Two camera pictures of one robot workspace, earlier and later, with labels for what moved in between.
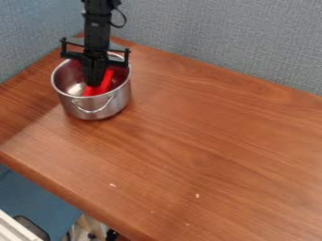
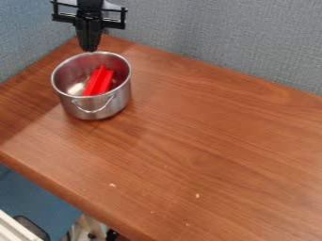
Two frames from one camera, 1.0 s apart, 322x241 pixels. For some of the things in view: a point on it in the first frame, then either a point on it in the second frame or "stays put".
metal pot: x=69 y=80 stays put
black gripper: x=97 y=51 → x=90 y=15
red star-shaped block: x=101 y=88 stays put
